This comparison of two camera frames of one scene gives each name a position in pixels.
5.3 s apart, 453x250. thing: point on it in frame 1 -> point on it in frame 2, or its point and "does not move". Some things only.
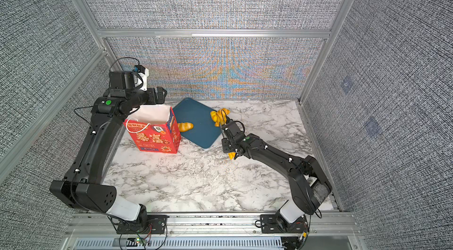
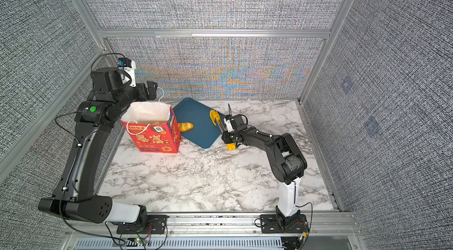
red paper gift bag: x=154 y=128 does not move
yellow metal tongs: x=232 y=155 -> x=216 y=119
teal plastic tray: x=204 y=132 does not move
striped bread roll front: x=184 y=127 does not move
